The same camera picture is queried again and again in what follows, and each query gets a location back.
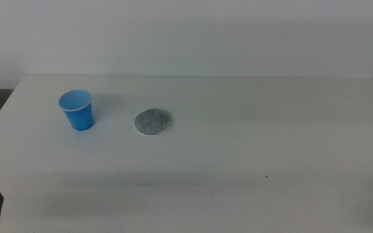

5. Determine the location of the blue plastic cup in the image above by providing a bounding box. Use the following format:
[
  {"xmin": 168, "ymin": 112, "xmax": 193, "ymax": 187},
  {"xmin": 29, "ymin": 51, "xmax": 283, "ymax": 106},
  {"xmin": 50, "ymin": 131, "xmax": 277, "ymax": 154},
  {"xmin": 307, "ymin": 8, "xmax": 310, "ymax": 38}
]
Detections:
[{"xmin": 58, "ymin": 89, "xmax": 95, "ymax": 132}]

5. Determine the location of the round grey cup mat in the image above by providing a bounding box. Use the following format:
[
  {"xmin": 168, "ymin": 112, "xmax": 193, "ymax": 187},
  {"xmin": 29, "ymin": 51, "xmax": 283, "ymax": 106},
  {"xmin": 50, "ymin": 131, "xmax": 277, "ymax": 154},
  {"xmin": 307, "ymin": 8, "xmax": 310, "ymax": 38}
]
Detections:
[{"xmin": 133, "ymin": 107, "xmax": 173, "ymax": 137}]

